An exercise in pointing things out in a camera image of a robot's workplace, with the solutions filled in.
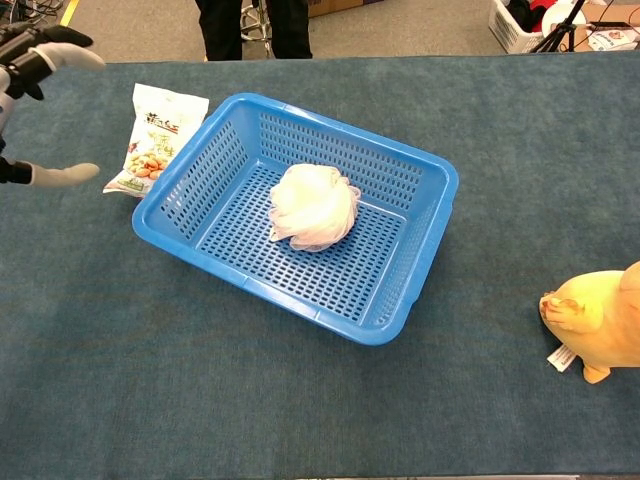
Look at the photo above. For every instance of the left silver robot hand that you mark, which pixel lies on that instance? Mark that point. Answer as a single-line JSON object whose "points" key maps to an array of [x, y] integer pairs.
{"points": [[65, 54]]}

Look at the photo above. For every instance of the white snack bag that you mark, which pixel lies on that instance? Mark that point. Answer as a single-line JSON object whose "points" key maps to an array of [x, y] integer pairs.
{"points": [[155, 130]]}

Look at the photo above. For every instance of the pink mesh bath sponge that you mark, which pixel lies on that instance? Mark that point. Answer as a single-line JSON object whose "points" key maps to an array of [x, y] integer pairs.
{"points": [[310, 205]]}

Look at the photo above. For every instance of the yellow plush toy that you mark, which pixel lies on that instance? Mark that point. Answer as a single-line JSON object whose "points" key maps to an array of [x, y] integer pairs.
{"points": [[600, 320]]}

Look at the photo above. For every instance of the blue perforated plastic basket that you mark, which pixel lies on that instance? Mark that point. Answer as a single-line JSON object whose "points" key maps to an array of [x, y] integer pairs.
{"points": [[350, 300]]}

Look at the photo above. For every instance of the white storage crate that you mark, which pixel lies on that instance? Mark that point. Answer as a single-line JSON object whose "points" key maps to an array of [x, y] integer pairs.
{"points": [[507, 30]]}

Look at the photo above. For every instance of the person in black trousers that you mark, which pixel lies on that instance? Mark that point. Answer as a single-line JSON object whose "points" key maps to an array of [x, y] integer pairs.
{"points": [[220, 30]]}

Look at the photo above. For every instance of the chrome stool with casters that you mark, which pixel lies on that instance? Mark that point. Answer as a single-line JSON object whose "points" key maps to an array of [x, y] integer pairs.
{"points": [[255, 25]]}

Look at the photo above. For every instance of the brown cardboard box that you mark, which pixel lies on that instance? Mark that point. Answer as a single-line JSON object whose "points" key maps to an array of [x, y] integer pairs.
{"points": [[335, 6]]}

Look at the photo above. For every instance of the teal felt table cloth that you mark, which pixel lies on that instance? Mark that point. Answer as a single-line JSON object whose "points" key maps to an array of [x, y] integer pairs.
{"points": [[150, 400]]}

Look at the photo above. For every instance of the black tripod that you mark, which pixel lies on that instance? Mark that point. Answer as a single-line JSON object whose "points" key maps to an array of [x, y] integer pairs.
{"points": [[557, 30]]}

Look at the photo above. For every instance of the white printed paper box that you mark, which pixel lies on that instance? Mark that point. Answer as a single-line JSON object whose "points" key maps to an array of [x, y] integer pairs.
{"points": [[612, 39]]}

